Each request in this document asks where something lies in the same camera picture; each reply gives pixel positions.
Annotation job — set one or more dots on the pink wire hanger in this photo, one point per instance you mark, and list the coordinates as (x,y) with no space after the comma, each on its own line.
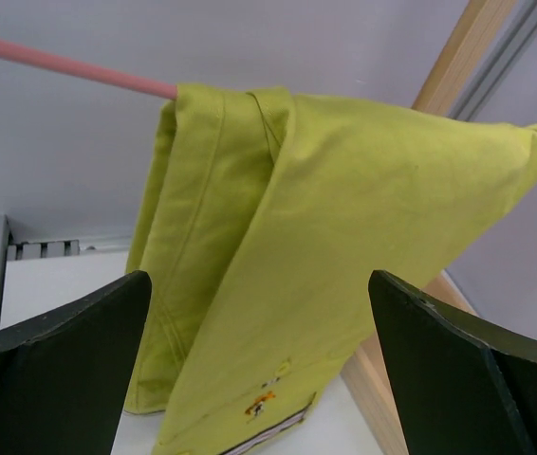
(74,71)

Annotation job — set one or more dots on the wooden clothes rack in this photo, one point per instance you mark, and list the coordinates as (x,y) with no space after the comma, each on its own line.
(445,194)

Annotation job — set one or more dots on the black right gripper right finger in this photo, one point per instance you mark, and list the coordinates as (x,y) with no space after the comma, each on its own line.
(462,385)

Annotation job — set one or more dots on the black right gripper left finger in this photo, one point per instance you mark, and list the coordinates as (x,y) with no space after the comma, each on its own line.
(64,374)

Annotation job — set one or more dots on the yellow-green trousers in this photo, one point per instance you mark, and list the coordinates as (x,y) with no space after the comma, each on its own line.
(263,216)

